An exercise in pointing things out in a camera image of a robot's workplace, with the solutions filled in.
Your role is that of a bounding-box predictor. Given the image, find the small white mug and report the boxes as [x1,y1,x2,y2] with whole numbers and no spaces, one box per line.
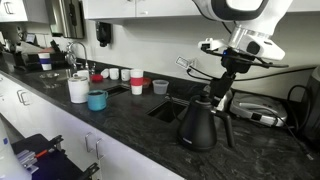
[109,67,120,81]

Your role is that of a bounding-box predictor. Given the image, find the rectangular countertop opening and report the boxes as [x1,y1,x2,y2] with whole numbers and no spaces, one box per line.
[105,84,131,98]

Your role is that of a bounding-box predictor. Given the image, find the black mounting plate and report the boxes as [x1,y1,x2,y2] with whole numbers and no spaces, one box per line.
[11,133,85,180]

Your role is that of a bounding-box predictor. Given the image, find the white cup with red band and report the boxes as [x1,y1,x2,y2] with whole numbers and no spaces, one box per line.
[129,68,144,96]

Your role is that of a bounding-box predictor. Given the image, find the black gooseneck kettle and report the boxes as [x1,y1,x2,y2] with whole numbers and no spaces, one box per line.
[165,90,236,153]

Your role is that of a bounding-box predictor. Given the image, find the white wall outlet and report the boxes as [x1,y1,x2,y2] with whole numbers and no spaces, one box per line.
[175,55,198,70]

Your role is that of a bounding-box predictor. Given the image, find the metal drawer handle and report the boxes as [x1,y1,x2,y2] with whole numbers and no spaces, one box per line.
[16,89,31,107]
[84,131,105,161]

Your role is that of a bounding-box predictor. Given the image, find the chrome faucet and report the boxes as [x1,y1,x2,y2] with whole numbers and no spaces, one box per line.
[65,40,90,71]

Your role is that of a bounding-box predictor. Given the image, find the white cup with blue band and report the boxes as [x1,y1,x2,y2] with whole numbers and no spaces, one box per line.
[37,52,53,72]

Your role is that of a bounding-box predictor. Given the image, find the black appliance power cable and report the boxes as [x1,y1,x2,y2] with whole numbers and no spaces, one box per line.
[285,84,315,162]

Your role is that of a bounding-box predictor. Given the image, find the black drying rack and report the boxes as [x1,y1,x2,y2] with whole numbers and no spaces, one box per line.
[0,31,68,73]

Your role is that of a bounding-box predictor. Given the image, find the clear plastic container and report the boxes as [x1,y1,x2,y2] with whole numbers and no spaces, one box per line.
[152,79,170,95]

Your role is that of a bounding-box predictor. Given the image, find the black red clamp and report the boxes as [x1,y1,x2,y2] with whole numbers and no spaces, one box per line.
[44,134,65,148]
[79,162,101,180]

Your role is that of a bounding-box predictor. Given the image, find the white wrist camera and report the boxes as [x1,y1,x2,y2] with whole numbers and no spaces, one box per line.
[198,37,232,54]

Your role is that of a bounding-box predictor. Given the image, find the white handleless cup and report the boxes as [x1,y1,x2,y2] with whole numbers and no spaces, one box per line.
[100,68,111,80]

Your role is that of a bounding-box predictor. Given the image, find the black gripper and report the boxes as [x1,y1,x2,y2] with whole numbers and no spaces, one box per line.
[209,48,257,107]

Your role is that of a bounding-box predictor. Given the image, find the white upper cabinet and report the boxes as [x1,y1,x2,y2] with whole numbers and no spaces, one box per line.
[0,0,50,24]
[82,0,320,22]

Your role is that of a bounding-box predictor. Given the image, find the black soap dispenser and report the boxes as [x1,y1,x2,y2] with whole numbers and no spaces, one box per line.
[95,21,112,48]

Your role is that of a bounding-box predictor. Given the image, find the white lidded canister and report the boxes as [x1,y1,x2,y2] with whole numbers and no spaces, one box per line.
[67,73,90,104]

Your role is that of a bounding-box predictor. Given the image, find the steel paper towel dispenser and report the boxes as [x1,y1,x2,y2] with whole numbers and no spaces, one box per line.
[44,0,85,40]

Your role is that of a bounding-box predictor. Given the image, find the blue mug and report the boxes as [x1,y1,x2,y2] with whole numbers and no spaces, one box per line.
[87,89,109,112]

